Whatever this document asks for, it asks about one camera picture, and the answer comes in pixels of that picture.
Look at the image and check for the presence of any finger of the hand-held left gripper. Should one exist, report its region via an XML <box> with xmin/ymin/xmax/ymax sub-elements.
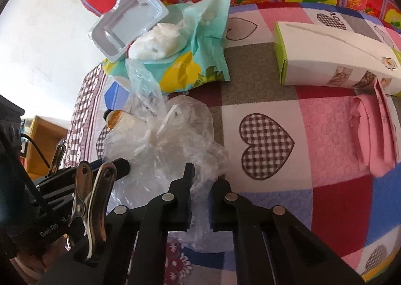
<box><xmin>33</xmin><ymin>158</ymin><xmax>130</xmax><ymax>201</ymax></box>

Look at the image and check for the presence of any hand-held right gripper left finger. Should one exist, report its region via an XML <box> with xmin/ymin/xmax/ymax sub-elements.
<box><xmin>38</xmin><ymin>163</ymin><xmax>195</xmax><ymax>285</ymax></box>

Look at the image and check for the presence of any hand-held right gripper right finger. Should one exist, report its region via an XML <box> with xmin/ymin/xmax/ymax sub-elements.
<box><xmin>209</xmin><ymin>178</ymin><xmax>365</xmax><ymax>285</ymax></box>

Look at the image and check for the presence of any clear plastic bag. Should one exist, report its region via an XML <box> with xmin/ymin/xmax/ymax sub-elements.
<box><xmin>103</xmin><ymin>59</ymin><xmax>233</xmax><ymax>252</ymax></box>

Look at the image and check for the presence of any teal wet wipes pack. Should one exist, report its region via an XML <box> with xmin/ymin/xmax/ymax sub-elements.
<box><xmin>103</xmin><ymin>0</ymin><xmax>232</xmax><ymax>95</ymax></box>

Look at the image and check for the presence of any white plastic blister tray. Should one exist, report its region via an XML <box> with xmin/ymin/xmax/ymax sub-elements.
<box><xmin>87</xmin><ymin>0</ymin><xmax>169</xmax><ymax>63</ymax></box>

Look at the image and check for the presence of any white carton box green end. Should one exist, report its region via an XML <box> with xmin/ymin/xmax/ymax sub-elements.
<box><xmin>273</xmin><ymin>21</ymin><xmax>401</xmax><ymax>97</ymax></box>

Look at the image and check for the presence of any person's left hand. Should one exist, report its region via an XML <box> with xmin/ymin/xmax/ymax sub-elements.
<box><xmin>13</xmin><ymin>235</ymin><xmax>71</xmax><ymax>281</ymax></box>

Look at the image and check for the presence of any metal spring clip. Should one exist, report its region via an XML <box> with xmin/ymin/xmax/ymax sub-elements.
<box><xmin>68</xmin><ymin>160</ymin><xmax>118</xmax><ymax>261</ymax></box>

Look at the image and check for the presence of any small bottle black cap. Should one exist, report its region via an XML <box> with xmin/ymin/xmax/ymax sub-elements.
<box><xmin>103</xmin><ymin>110</ymin><xmax>138</xmax><ymax>131</ymax></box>

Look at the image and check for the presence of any heart patchwork blanket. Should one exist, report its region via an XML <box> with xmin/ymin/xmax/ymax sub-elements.
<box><xmin>94</xmin><ymin>3</ymin><xmax>401</xmax><ymax>276</ymax></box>

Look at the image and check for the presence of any wooden shelf unit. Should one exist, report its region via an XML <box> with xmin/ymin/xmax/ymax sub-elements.
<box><xmin>19</xmin><ymin>115</ymin><xmax>69</xmax><ymax>180</ymax></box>

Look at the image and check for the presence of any crumpled white tissue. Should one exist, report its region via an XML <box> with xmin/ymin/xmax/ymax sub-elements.
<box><xmin>129</xmin><ymin>22</ymin><xmax>188</xmax><ymax>60</ymax></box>

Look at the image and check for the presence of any pink cloth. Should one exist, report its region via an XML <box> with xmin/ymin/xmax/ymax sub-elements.
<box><xmin>349</xmin><ymin>77</ymin><xmax>399</xmax><ymax>178</ymax></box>

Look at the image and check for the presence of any black cable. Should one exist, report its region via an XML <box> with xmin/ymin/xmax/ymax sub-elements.
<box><xmin>19</xmin><ymin>134</ymin><xmax>52</xmax><ymax>210</ymax></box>

